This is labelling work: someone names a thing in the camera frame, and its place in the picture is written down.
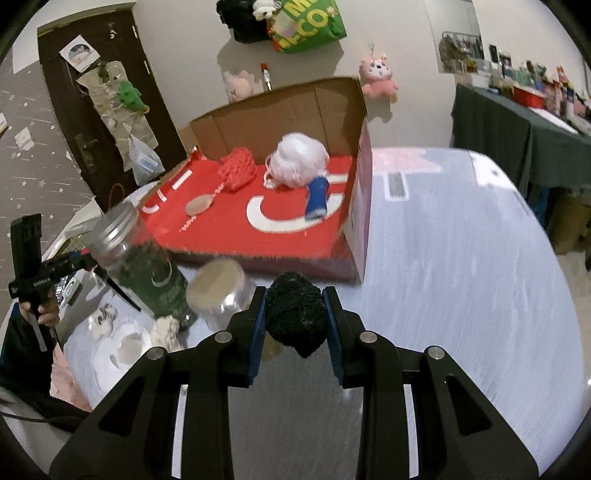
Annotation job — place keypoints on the table with dark green cloth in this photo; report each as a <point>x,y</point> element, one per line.
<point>498,134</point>

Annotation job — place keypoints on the person's left hand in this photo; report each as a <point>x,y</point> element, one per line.
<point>48,316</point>

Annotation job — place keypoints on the white mesh bath pouf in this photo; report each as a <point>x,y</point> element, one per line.
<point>295,159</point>

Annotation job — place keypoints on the clear plastic bag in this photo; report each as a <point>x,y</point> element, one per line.
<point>145,161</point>

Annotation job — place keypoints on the green plush toy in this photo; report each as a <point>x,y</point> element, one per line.
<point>131,94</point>

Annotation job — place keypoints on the green tote bag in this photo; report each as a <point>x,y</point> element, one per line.
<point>309,27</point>

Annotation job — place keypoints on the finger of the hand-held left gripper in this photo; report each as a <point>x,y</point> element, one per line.
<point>74,263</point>
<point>120,291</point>

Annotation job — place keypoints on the cream crochet scrunchie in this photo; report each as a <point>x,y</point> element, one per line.
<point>165,330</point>

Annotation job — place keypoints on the cardboard box with red bottom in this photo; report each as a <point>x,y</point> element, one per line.
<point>277,240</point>

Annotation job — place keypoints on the photo on door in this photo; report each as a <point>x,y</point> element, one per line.
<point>78,53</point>

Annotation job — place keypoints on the beige powder puff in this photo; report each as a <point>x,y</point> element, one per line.
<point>201,205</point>

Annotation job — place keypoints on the person's left forearm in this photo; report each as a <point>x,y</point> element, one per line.
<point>23,369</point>

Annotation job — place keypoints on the small panda plush charm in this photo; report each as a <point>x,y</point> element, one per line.
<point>267,9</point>

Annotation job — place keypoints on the red foam fruit net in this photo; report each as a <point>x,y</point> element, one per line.
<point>238,168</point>

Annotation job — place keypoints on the pink cloth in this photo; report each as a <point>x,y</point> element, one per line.
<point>69,383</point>

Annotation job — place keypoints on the white mesh pouch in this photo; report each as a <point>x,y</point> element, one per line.
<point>129,350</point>

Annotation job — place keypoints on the hanging door organizer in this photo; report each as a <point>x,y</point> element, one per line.
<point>111,106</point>

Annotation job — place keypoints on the red storage box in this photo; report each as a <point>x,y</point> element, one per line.
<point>528,97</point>

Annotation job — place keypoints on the pale pink plush toy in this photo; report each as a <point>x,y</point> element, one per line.
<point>240,85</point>

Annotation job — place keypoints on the small white plush with bow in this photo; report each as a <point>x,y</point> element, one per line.
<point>104,323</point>

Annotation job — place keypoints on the black scrunchie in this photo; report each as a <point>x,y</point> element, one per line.
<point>295,314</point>

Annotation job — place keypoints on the wall mirror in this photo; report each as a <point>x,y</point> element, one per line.
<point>452,27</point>

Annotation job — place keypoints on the dark brown door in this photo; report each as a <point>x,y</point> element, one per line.
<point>60,101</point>

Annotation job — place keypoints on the row of cosmetic bottles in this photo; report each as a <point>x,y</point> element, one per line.
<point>554,87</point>

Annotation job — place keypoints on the blue towel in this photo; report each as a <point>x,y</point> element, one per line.
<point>317,198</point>

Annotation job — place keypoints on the black hanging bag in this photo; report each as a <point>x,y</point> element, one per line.
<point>240,25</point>

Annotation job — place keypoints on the brush with red cap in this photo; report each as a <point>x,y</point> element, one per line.
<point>266,76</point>

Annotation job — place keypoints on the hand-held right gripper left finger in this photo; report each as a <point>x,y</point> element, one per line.
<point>255,341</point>

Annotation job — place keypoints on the large glass jar metal lid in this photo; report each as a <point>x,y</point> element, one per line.
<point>138,267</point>

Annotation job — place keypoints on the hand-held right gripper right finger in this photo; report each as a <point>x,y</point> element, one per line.
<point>333,341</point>

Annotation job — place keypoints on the small clear jar gold pins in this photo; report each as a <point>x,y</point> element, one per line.
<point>217,288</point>

